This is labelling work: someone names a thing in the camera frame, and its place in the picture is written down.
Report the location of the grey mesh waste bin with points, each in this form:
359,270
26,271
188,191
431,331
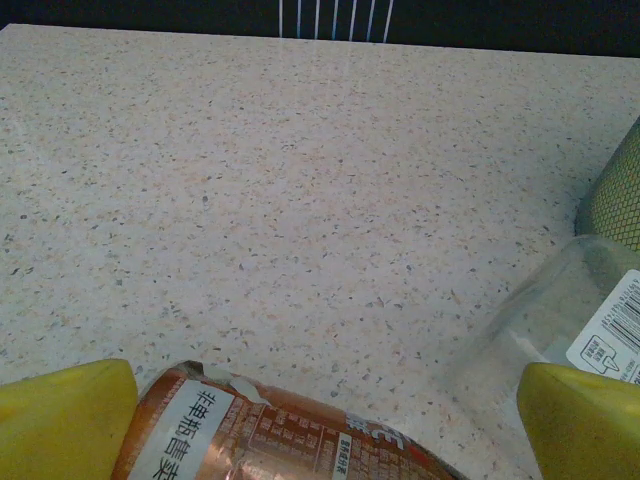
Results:
620,195

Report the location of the copper label plastic bottle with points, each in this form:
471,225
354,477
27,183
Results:
280,445

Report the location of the clear square bottle white label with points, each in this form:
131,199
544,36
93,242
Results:
540,310

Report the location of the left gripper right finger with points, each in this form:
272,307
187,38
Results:
585,435

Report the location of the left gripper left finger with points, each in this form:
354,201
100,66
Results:
55,430

